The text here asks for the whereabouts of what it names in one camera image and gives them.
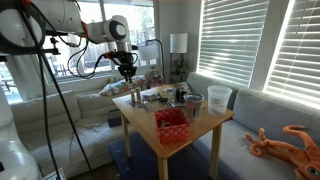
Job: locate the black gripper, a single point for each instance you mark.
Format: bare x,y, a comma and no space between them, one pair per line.
126,65

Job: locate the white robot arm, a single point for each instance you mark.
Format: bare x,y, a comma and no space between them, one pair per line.
24,23

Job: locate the floral pillow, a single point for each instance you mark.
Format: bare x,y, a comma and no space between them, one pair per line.
118,85

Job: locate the white sofa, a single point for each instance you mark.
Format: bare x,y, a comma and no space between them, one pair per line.
68,131

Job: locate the black zippered case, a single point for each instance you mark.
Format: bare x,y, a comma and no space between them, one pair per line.
178,95

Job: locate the wooden table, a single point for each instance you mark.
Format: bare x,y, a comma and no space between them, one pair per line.
142,120

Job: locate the red brick-pattern basket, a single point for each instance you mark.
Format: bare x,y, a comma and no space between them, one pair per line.
171,125

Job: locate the grey metal can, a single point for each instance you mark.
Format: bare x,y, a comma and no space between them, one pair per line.
193,103

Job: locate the dark blue rug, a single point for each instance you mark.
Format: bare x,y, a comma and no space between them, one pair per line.
187,164

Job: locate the translucent plastic cup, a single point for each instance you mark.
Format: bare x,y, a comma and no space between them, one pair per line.
218,98

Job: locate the white window blind left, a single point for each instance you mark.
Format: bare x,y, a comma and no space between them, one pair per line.
231,31

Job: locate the white window blind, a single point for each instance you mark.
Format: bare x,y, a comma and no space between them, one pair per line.
231,31
294,73

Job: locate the grey sofa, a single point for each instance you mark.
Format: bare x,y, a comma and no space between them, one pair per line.
254,110

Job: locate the white window blind right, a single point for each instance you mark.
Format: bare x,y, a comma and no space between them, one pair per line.
294,73

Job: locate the orange octopus plush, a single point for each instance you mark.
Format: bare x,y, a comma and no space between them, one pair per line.
306,160

